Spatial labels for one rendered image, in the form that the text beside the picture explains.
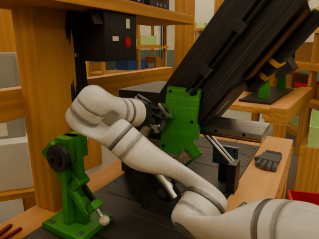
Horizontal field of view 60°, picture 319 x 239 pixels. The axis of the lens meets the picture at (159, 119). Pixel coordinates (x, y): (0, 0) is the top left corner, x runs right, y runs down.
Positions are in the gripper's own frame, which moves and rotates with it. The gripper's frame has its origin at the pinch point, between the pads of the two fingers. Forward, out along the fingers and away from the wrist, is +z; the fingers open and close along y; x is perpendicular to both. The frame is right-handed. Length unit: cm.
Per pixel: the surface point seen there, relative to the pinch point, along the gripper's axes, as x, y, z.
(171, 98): -4.8, 3.1, 4.2
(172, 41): 152, 533, 912
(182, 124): -3.0, -5.6, 4.1
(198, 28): 39, 449, 827
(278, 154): -13, -29, 62
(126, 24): -8.0, 31.7, -0.6
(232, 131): -11.9, -15.0, 16.0
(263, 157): -8, -27, 54
